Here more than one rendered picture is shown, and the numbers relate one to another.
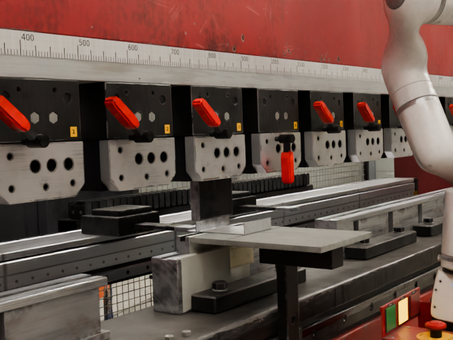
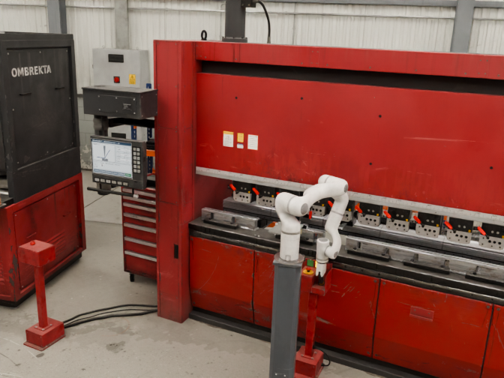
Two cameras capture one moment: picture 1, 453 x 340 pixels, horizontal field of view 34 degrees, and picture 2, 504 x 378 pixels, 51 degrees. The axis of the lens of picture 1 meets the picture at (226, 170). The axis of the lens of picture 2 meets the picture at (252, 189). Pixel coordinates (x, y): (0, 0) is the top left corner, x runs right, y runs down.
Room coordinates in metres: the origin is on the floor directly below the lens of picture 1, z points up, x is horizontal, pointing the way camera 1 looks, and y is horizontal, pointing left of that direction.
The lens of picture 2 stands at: (0.28, -3.63, 2.38)
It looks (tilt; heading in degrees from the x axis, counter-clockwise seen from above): 17 degrees down; 78
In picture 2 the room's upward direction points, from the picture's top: 2 degrees clockwise
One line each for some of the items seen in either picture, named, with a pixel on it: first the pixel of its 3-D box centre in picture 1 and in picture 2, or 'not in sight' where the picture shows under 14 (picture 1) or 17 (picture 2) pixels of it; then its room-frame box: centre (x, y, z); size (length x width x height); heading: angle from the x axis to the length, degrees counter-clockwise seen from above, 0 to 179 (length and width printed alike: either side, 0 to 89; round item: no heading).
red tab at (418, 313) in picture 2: not in sight; (421, 313); (2.08, -0.72, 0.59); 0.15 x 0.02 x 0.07; 143
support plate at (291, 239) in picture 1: (280, 237); (286, 228); (1.27, -0.09, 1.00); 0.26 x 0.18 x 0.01; 53
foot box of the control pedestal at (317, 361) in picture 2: not in sight; (307, 364); (1.39, -0.43, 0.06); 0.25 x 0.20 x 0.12; 55
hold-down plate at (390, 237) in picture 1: (382, 243); (368, 254); (1.81, -0.38, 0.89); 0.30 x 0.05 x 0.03; 143
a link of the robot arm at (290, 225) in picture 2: not in sight; (288, 211); (1.13, -0.60, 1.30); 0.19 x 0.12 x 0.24; 120
